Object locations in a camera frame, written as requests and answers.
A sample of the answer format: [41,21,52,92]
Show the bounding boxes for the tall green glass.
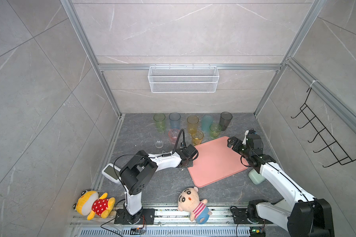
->
[153,113,166,133]

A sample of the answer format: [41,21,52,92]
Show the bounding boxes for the white digital clock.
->
[101,163,121,184]

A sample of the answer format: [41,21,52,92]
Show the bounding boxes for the aluminium rail at front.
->
[66,203,289,237]

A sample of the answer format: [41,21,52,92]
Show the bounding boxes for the short yellow glass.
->
[191,130,204,146]

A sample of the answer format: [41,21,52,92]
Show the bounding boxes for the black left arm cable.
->
[171,128,187,155]

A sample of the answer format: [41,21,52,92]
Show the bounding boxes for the short green glass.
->
[209,123,222,139]

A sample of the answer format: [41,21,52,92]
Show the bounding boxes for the teal dimpled glass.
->
[201,114,214,133]

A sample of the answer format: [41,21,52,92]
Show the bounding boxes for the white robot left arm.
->
[119,145,199,219]

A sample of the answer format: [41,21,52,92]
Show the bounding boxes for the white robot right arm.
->
[227,129,335,237]

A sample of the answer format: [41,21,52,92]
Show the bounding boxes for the boy plush doll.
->
[178,187,212,224]

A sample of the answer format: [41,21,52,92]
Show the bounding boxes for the clear glass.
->
[154,139,164,149]

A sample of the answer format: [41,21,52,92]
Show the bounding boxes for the black wire hook rack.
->
[290,88,356,168]

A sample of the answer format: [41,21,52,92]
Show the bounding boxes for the dark grey glass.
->
[219,112,233,131]

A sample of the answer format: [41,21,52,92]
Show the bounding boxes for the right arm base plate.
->
[230,206,273,225]

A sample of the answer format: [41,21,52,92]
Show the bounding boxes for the tall blue glass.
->
[169,112,181,130]

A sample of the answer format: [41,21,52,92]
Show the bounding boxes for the tall yellow glass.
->
[187,115,199,134]

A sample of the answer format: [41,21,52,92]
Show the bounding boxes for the short pink glass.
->
[168,128,180,144]

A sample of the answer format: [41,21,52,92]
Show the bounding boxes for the pink plastic tray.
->
[188,136,247,188]

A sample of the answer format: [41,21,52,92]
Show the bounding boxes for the pale green box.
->
[248,169,265,185]

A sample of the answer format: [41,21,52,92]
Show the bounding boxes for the white wire mesh basket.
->
[148,66,220,93]

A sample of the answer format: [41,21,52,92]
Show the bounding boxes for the yellow plush toy red dress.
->
[73,190,116,220]

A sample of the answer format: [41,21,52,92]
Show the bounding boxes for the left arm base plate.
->
[114,208,156,225]

